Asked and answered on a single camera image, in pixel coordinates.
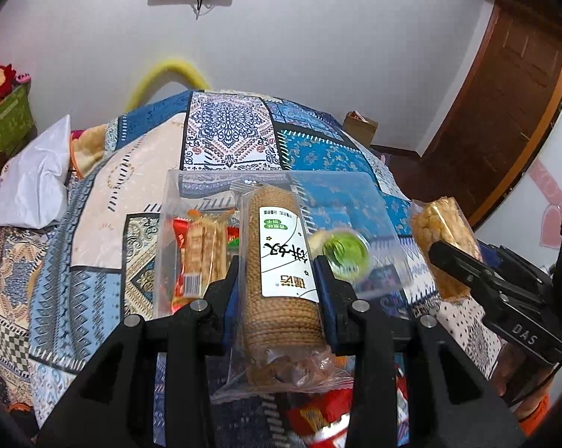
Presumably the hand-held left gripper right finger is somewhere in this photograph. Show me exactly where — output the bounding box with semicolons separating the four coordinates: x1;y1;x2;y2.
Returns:
314;254;527;448

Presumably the clear plastic container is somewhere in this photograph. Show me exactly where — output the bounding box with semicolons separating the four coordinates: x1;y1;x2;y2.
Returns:
152;168;413;333

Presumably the white wardrobe with pink stickers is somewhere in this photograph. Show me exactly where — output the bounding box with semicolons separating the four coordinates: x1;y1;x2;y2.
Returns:
472;97;562;285

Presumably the golden crispy cake packet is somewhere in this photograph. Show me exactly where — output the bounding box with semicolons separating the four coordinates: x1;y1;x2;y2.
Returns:
410;196;485;302

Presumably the green storage basket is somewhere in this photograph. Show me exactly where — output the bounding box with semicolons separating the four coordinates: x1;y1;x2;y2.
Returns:
0;81;35;174

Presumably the green edged snack packet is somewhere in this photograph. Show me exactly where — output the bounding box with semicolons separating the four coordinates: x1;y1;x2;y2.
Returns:
309;226;371;281

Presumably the brown cardboard box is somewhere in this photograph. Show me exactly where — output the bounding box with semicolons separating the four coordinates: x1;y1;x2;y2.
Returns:
341;111;380;146

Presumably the patterned patchwork blanket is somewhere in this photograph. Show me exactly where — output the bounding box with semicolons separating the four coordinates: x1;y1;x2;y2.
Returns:
0;88;512;448

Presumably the white pillow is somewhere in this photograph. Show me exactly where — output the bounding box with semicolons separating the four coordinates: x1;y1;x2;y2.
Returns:
0;114;73;230

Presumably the orange red peanut packet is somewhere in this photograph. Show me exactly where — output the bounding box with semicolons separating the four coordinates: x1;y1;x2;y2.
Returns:
281;373;410;448

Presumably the person's right hand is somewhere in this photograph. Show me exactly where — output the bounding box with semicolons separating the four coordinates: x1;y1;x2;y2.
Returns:
494;345;555;409

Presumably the yellow foam ring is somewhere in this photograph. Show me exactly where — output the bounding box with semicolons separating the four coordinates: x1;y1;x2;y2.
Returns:
124;57;212;113

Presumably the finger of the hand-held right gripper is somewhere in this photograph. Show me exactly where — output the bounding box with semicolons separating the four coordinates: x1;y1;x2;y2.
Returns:
428;239;506;305
476;240;551;291

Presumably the round brown biscuit roll packet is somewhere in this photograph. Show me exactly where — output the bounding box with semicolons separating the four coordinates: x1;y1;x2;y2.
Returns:
229;182;357;391

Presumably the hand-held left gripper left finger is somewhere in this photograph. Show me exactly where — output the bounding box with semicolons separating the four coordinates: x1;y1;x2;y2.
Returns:
38;254;242;448

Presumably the red snack packet white label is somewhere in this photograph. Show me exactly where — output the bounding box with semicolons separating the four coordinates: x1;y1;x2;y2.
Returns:
171;210;236;312

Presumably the brown wooden door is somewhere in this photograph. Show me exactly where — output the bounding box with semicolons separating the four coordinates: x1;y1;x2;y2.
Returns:
420;0;562;230

